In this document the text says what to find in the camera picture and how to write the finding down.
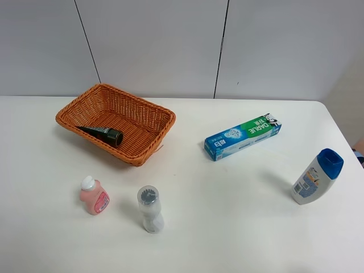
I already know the black cosmetic tube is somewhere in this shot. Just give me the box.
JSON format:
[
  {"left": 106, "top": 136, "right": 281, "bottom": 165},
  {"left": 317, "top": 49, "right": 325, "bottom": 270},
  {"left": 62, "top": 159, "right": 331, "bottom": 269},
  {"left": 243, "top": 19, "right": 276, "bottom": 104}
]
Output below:
[{"left": 77, "top": 126, "right": 123, "bottom": 148}]

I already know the orange wicker basket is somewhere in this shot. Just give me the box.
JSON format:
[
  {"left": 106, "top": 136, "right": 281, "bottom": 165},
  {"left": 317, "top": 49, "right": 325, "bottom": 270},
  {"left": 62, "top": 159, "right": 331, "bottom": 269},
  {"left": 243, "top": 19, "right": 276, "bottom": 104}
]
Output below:
[{"left": 55, "top": 84, "right": 176, "bottom": 167}]

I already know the blue green toothpaste box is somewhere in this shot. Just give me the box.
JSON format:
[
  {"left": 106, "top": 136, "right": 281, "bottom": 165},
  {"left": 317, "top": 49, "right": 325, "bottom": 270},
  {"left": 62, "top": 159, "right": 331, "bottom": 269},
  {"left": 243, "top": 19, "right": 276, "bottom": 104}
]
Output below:
[{"left": 204, "top": 113, "right": 282, "bottom": 162}]

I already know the blue object at edge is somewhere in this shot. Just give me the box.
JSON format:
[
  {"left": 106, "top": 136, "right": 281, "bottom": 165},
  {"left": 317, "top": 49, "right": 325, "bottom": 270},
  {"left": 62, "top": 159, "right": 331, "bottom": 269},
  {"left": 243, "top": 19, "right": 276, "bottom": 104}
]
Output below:
[{"left": 352, "top": 148, "right": 364, "bottom": 166}]

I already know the clear white salt grinder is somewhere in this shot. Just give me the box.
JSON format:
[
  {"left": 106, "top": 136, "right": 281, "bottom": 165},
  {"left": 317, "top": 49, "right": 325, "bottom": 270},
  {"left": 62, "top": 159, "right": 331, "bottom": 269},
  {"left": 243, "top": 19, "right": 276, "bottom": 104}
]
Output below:
[{"left": 137, "top": 185, "right": 164, "bottom": 234}]

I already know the pink lotion bottle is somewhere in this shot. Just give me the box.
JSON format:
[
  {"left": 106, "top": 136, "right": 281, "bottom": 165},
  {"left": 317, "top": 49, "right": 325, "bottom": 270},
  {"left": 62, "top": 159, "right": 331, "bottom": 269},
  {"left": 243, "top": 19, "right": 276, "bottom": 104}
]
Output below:
[{"left": 80, "top": 176, "right": 110, "bottom": 215}]

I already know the white blue shampoo bottle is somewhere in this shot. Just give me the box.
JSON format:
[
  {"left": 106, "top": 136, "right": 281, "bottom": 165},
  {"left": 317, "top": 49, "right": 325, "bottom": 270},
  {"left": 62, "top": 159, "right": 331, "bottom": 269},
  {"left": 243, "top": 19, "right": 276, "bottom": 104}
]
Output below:
[{"left": 291, "top": 148, "right": 344, "bottom": 205}]

